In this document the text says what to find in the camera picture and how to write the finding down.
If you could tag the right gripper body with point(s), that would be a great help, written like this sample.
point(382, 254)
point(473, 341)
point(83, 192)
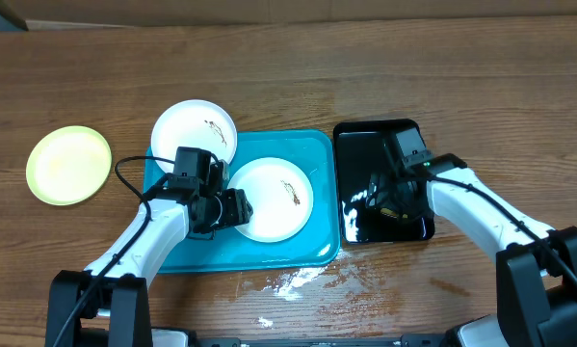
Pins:
point(391, 194)

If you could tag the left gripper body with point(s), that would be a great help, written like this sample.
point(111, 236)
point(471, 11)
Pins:
point(223, 210)

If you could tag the green yellow sponge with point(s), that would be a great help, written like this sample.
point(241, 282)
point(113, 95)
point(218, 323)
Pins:
point(390, 213)

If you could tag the white plate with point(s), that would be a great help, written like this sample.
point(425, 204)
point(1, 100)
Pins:
point(281, 197)
point(194, 123)

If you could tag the yellow green rimmed plate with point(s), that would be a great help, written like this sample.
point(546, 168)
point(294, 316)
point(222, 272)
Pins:
point(68, 165)

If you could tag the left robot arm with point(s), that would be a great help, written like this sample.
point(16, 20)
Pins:
point(106, 304)

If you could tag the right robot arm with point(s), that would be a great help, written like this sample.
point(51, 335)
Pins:
point(536, 264)

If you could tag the black rectangular tray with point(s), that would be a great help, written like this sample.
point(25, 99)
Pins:
point(360, 149)

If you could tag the teal plastic tray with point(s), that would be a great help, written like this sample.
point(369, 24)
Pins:
point(316, 244)

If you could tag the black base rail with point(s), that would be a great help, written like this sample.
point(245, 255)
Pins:
point(317, 341)

